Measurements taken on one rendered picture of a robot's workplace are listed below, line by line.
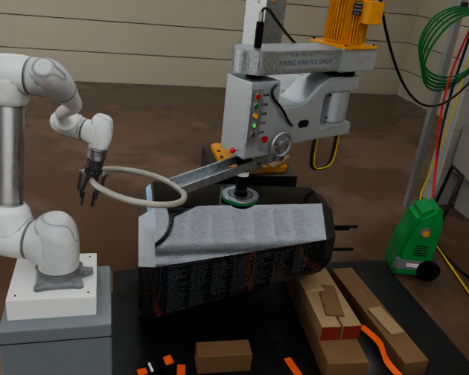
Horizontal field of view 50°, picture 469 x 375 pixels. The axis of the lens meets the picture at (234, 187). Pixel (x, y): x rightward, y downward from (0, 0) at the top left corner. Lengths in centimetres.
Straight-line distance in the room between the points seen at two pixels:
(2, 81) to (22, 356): 100
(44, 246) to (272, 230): 138
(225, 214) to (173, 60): 625
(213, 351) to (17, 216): 137
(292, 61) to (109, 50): 630
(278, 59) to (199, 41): 628
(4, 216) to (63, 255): 26
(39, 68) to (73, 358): 108
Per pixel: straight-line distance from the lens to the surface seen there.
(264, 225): 288
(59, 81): 186
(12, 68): 191
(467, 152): 527
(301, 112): 289
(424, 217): 395
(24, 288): 210
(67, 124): 237
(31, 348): 209
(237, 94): 267
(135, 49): 880
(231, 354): 289
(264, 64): 260
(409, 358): 319
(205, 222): 280
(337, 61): 298
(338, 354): 302
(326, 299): 321
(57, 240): 196
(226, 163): 285
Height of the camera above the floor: 209
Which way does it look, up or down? 24 degrees down
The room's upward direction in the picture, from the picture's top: 6 degrees clockwise
